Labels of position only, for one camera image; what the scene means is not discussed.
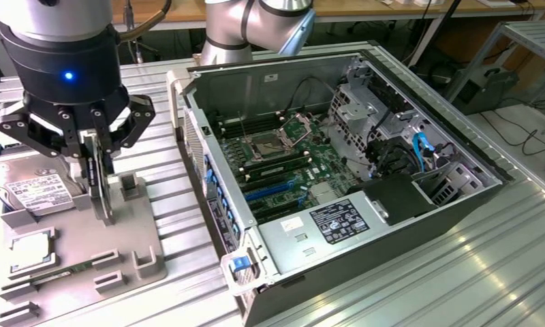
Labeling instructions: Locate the black RAM slot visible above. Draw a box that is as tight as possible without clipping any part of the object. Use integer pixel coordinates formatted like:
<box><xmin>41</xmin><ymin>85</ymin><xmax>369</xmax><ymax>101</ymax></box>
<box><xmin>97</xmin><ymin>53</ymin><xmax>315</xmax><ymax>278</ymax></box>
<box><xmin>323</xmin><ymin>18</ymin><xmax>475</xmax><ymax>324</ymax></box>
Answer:
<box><xmin>220</xmin><ymin>119</ymin><xmax>283</xmax><ymax>136</ymax></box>
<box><xmin>216</xmin><ymin>114</ymin><xmax>287</xmax><ymax>129</ymax></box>

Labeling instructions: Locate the silver power supply unit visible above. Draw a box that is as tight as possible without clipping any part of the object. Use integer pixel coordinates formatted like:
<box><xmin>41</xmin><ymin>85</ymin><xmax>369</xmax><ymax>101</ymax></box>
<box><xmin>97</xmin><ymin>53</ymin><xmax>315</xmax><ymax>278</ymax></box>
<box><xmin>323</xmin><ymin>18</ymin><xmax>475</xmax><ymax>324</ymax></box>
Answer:
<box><xmin>256</xmin><ymin>190</ymin><xmax>395</xmax><ymax>275</ymax></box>

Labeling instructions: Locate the blue expansion card retainer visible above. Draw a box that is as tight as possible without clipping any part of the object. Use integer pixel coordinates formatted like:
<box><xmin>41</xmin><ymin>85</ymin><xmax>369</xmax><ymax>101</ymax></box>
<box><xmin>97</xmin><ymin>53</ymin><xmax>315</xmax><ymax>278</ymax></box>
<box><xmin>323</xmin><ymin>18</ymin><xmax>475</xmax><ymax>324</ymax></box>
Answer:
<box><xmin>201</xmin><ymin>153</ymin><xmax>245</xmax><ymax>241</ymax></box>

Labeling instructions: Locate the graphics card with metal bracket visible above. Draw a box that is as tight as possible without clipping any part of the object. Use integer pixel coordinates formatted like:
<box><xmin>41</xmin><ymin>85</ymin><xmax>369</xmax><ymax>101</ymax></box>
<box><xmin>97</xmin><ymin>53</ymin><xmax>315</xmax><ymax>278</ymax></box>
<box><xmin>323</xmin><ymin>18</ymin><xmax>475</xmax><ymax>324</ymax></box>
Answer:
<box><xmin>81</xmin><ymin>131</ymin><xmax>116</xmax><ymax>221</ymax></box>

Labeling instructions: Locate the CPU socket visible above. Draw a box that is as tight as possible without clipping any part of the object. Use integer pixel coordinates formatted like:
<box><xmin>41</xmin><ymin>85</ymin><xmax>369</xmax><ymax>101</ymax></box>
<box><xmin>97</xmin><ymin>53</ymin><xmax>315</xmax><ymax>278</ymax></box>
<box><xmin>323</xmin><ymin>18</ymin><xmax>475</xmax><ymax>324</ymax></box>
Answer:
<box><xmin>249</xmin><ymin>134</ymin><xmax>297</xmax><ymax>161</ymax></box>

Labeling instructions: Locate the black plastic air shroud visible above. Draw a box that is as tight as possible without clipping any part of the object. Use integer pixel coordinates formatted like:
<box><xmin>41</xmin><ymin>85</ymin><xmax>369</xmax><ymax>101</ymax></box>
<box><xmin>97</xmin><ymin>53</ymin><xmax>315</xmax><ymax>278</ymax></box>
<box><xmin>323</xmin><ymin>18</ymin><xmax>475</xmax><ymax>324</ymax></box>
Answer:
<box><xmin>347</xmin><ymin>173</ymin><xmax>439</xmax><ymax>228</ymax></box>

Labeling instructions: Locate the green RAM stick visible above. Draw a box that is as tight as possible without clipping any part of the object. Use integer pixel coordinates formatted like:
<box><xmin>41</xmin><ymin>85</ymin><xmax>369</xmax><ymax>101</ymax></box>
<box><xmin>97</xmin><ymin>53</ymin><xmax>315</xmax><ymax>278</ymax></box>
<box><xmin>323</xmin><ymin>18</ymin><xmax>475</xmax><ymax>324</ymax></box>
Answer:
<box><xmin>28</xmin><ymin>263</ymin><xmax>97</xmax><ymax>284</ymax></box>

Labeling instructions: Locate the blue expansion slot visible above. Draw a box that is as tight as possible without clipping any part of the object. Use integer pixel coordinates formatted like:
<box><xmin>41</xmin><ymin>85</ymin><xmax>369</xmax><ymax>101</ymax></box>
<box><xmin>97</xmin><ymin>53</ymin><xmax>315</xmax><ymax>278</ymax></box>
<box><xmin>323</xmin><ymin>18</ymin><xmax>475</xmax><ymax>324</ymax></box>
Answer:
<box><xmin>244</xmin><ymin>182</ymin><xmax>300</xmax><ymax>202</ymax></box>

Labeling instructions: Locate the silver CPU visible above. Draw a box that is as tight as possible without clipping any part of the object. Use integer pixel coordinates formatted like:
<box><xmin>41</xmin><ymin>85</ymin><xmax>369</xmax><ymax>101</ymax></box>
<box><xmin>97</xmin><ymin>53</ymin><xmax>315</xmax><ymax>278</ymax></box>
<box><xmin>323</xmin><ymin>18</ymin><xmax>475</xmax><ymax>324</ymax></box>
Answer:
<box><xmin>9</xmin><ymin>233</ymin><xmax>56</xmax><ymax>267</ymax></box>

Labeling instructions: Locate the black RAM stick white label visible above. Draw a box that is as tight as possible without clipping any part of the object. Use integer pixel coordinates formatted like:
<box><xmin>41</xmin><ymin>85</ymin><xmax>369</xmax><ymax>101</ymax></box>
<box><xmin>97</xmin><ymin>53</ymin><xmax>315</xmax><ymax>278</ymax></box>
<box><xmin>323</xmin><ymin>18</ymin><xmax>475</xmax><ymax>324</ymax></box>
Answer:
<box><xmin>244</xmin><ymin>157</ymin><xmax>311</xmax><ymax>181</ymax></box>

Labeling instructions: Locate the hanging black cable with connector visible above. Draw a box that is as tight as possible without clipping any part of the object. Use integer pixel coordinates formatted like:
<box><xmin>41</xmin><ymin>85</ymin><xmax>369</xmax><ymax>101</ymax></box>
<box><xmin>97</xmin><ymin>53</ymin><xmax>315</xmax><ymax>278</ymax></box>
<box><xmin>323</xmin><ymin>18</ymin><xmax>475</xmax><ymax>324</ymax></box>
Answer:
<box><xmin>124</xmin><ymin>0</ymin><xmax>143</xmax><ymax>65</ymax></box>

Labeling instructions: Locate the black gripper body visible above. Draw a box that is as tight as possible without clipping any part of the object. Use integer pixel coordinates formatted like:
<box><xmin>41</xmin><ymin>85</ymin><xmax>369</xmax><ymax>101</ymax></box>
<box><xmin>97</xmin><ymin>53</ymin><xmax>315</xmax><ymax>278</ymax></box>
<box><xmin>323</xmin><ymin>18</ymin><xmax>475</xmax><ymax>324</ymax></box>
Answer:
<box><xmin>0</xmin><ymin>29</ymin><xmax>132</xmax><ymax>112</ymax></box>

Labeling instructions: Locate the green motherboard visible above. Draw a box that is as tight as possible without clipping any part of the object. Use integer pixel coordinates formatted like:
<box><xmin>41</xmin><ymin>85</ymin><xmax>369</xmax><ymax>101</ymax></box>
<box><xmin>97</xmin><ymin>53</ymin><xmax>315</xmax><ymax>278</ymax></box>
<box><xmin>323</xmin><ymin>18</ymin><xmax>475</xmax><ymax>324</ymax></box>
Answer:
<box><xmin>216</xmin><ymin>110</ymin><xmax>376</xmax><ymax>224</ymax></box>

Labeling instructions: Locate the metal slat shelving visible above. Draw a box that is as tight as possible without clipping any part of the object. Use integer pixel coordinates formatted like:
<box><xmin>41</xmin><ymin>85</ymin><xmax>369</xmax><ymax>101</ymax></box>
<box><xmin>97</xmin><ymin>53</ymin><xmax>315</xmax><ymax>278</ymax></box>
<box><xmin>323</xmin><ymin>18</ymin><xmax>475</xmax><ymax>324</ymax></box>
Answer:
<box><xmin>447</xmin><ymin>19</ymin><xmax>545</xmax><ymax>103</ymax></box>

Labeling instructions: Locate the black power wire bundle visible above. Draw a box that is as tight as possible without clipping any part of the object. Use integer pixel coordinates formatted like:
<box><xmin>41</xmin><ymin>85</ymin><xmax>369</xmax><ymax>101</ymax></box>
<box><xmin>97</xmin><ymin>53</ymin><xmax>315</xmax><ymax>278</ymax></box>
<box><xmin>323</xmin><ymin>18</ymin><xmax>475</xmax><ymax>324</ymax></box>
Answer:
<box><xmin>367</xmin><ymin>137</ymin><xmax>416</xmax><ymax>175</ymax></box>

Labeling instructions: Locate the arm mounted cable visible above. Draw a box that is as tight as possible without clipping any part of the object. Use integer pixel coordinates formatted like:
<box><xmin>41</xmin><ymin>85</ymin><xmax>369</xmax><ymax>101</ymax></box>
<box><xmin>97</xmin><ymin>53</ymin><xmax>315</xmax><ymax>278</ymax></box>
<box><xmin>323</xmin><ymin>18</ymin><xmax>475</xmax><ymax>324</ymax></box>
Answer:
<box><xmin>117</xmin><ymin>0</ymin><xmax>173</xmax><ymax>41</ymax></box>

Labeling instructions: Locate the metal socket cover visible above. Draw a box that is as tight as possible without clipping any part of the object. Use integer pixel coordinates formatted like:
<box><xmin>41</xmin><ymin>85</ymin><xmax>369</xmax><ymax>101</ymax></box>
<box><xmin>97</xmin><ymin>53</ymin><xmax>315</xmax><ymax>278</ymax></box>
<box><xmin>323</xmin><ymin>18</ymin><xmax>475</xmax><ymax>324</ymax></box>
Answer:
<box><xmin>276</xmin><ymin>114</ymin><xmax>316</xmax><ymax>151</ymax></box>

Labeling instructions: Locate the grey parts rack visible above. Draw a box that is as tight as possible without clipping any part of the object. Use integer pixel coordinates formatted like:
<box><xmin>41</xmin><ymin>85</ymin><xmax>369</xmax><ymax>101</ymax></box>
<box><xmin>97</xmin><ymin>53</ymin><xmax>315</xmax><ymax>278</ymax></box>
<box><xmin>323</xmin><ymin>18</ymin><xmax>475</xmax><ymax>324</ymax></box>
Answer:
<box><xmin>0</xmin><ymin>157</ymin><xmax>169</xmax><ymax>327</ymax></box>

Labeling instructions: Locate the blue SATA wire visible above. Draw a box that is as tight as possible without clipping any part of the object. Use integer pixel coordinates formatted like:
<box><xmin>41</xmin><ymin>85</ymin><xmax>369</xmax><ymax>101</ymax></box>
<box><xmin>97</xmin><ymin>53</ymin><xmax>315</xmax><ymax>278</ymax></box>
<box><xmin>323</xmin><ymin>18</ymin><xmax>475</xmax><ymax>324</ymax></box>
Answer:
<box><xmin>409</xmin><ymin>131</ymin><xmax>432</xmax><ymax>175</ymax></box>

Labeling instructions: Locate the black floor device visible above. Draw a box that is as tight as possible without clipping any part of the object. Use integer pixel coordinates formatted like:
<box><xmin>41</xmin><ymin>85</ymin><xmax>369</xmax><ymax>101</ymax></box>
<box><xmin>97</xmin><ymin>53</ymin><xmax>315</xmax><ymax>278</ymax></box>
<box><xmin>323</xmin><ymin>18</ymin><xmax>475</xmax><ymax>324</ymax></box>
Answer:
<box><xmin>461</xmin><ymin>67</ymin><xmax>520</xmax><ymax>116</ymax></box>

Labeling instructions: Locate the silver hard disk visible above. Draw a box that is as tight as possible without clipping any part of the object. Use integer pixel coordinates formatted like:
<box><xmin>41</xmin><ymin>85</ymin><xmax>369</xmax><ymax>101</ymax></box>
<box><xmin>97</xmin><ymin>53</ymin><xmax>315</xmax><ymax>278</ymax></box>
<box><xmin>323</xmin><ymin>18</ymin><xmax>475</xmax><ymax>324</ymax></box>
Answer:
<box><xmin>0</xmin><ymin>155</ymin><xmax>87</xmax><ymax>216</ymax></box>

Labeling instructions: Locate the silver perforated drive cage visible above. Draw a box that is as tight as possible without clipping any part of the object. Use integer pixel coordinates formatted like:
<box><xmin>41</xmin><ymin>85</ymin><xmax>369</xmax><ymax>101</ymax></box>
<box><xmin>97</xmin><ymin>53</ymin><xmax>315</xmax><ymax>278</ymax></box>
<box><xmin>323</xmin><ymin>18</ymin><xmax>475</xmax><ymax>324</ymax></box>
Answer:
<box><xmin>328</xmin><ymin>82</ymin><xmax>420</xmax><ymax>172</ymax></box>

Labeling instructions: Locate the grey case handle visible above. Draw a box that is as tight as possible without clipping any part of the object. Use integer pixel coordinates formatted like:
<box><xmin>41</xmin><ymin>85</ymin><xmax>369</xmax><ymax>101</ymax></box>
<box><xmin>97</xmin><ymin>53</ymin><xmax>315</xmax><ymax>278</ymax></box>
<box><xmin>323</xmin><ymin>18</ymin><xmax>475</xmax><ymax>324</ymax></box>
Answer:
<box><xmin>165</xmin><ymin>70</ymin><xmax>197</xmax><ymax>132</ymax></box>
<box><xmin>219</xmin><ymin>250</ymin><xmax>264</xmax><ymax>296</ymax></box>

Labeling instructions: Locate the thin locking lever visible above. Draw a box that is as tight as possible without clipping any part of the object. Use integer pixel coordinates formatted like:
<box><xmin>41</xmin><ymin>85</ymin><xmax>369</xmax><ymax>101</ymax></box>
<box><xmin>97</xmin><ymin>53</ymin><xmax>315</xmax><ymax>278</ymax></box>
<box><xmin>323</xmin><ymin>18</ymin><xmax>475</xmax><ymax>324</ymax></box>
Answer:
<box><xmin>237</xmin><ymin>110</ymin><xmax>251</xmax><ymax>141</ymax></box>

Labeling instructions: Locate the open black PC case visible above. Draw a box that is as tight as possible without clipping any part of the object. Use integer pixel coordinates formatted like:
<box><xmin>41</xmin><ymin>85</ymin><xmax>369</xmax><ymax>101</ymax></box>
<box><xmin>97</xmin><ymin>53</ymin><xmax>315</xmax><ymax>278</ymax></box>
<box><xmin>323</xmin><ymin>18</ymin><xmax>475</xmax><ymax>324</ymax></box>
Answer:
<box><xmin>165</xmin><ymin>40</ymin><xmax>516</xmax><ymax>327</ymax></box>

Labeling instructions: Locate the silver chipset heat sink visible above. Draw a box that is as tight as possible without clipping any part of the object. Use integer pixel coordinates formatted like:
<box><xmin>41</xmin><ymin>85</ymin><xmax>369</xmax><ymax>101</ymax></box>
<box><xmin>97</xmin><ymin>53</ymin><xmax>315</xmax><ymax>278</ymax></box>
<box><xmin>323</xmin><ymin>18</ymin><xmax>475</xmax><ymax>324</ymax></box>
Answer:
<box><xmin>307</xmin><ymin>183</ymin><xmax>343</xmax><ymax>202</ymax></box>

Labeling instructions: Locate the silver disk bay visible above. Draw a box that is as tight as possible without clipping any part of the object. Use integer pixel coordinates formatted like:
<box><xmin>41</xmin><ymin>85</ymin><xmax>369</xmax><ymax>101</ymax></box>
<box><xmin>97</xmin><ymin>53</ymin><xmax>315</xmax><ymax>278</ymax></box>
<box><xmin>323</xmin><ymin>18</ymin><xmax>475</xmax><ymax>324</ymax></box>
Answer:
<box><xmin>412</xmin><ymin>162</ymin><xmax>488</xmax><ymax>206</ymax></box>

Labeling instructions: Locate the black expansion slot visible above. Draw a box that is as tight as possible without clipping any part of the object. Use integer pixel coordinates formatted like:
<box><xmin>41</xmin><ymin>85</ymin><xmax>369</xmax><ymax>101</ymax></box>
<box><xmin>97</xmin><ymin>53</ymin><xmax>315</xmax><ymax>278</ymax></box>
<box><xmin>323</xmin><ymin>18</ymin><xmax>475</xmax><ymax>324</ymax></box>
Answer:
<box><xmin>247</xmin><ymin>196</ymin><xmax>304</xmax><ymax>214</ymax></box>
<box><xmin>252</xmin><ymin>204</ymin><xmax>308</xmax><ymax>222</ymax></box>

